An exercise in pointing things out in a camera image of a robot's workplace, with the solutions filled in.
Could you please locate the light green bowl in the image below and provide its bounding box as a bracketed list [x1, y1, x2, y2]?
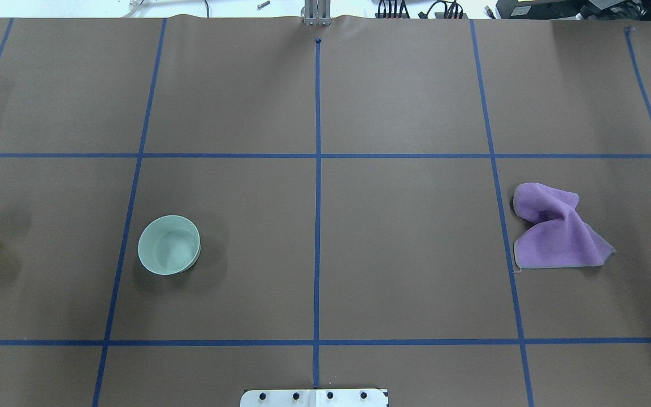
[137, 215, 201, 276]

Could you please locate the purple cloth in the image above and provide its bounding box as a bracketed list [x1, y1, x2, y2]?
[512, 183, 617, 270]

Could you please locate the aluminium frame post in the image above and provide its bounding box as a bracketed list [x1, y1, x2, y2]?
[301, 0, 332, 27]

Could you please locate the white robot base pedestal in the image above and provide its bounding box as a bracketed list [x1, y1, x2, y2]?
[240, 388, 390, 406]

